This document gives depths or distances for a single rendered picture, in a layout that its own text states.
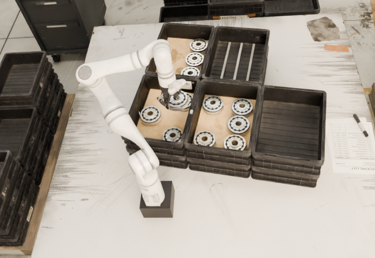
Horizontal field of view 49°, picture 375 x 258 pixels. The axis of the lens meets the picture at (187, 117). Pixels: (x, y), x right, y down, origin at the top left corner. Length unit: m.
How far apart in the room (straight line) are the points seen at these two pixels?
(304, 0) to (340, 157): 1.64
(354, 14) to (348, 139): 1.98
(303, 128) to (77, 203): 1.12
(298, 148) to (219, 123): 0.39
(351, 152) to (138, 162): 1.05
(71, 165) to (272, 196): 1.01
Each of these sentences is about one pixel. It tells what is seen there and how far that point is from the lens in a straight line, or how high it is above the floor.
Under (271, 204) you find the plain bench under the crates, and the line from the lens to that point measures 1.91.
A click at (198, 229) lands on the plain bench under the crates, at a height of 0.70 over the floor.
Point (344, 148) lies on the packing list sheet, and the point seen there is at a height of 0.70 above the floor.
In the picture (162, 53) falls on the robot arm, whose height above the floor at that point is 1.33.
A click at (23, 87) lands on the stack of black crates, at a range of 2.96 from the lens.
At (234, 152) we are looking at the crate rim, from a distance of 1.76.
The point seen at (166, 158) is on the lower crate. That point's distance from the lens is 1.96.
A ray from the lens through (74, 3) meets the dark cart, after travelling 3.24.
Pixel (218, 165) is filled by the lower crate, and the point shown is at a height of 0.80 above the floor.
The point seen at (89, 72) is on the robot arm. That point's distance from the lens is 1.67.
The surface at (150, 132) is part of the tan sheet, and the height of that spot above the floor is 0.83.
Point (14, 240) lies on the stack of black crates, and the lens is 2.64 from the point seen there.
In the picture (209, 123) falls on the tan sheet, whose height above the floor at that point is 0.83.
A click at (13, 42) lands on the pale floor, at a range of 4.21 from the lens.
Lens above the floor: 2.42
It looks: 52 degrees down
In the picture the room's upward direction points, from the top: 10 degrees counter-clockwise
